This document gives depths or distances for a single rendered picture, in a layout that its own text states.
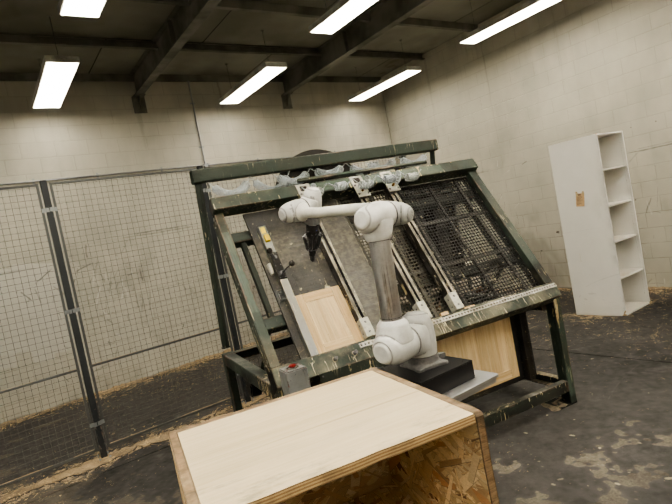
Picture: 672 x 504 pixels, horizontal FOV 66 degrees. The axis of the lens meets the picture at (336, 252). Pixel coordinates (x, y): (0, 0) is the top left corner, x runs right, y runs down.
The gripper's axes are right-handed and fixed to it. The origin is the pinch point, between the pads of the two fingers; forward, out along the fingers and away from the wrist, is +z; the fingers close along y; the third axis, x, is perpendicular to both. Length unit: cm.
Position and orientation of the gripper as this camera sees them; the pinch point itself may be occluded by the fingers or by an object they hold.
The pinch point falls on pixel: (312, 255)
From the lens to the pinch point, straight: 299.8
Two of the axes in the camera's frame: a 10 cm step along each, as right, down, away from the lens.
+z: -0.3, 8.9, 4.5
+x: 4.6, 4.1, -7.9
